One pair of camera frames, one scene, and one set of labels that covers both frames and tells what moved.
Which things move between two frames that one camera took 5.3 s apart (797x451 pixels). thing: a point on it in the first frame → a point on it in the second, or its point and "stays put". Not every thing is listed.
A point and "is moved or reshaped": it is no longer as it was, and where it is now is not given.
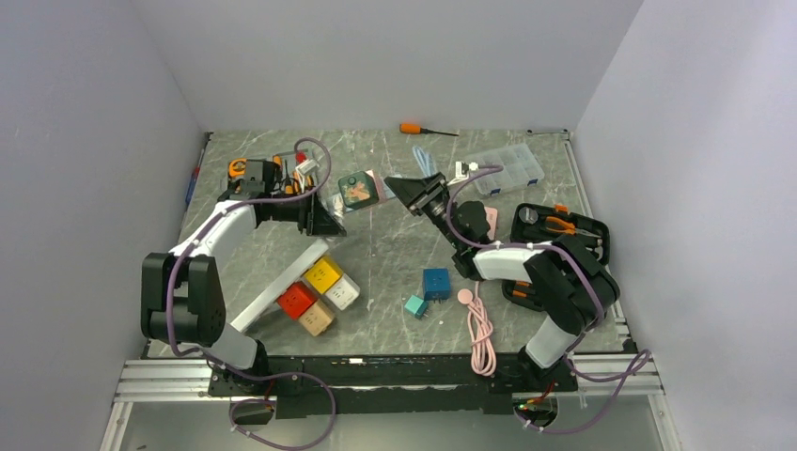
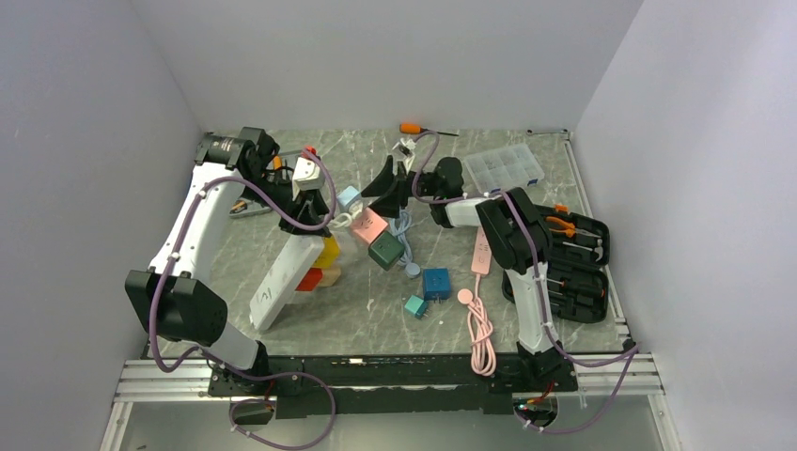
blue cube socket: [436, 285] stays put
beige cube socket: [317, 318] → [330, 276]
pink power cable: [483, 356] stays put
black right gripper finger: [406, 189] → [385, 179]
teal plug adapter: [416, 306] stays put
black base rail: [355, 384] stays put
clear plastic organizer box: [521, 168] stays put
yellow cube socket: [322, 274] → [329, 254]
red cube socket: [297, 299] → [310, 280]
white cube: [462, 169] → [407, 147]
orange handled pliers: [568, 227] stays put
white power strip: [271, 297] is moved or reshaped
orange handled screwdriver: [416, 129] stays put
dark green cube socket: [357, 190] → [386, 250]
